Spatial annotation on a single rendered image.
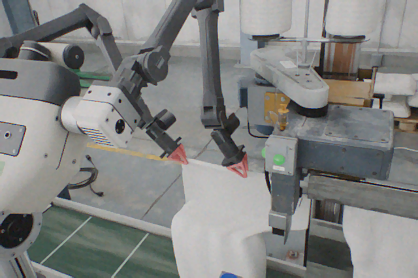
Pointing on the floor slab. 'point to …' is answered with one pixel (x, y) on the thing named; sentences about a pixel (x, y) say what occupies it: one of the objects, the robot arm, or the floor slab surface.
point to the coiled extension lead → (88, 178)
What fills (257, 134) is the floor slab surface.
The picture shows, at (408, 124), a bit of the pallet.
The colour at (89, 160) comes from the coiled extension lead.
